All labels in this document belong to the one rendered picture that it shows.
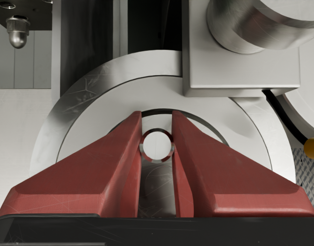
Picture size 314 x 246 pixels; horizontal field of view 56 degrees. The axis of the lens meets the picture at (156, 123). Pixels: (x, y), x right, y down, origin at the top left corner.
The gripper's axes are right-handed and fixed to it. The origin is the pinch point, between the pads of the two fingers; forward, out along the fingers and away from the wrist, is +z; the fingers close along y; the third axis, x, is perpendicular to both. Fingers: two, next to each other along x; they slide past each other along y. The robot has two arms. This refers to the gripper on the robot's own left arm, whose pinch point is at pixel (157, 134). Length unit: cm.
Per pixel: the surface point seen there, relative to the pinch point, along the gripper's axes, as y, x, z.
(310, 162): -17.7, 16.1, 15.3
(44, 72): 96, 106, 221
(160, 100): -0.2, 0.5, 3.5
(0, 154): 25.4, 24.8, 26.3
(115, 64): 2.3, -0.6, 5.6
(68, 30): 5.6, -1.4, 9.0
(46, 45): 95, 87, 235
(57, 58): 5.7, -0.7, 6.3
